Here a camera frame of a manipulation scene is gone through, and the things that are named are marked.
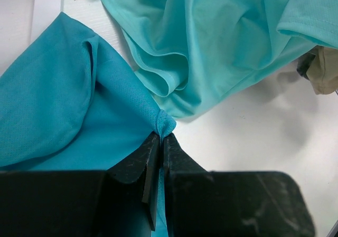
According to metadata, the mint green hanging shirt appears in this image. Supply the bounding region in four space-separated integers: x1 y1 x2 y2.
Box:
101 0 337 118

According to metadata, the olive tan hanging shirt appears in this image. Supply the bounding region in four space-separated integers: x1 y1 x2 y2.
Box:
296 46 337 95

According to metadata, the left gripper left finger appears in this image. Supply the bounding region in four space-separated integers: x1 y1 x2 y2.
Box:
1 133 161 236

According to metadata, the teal blue t-shirt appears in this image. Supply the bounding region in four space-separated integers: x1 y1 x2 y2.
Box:
1 13 176 236

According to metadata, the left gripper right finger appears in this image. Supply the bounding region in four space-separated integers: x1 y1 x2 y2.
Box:
163 134 316 236

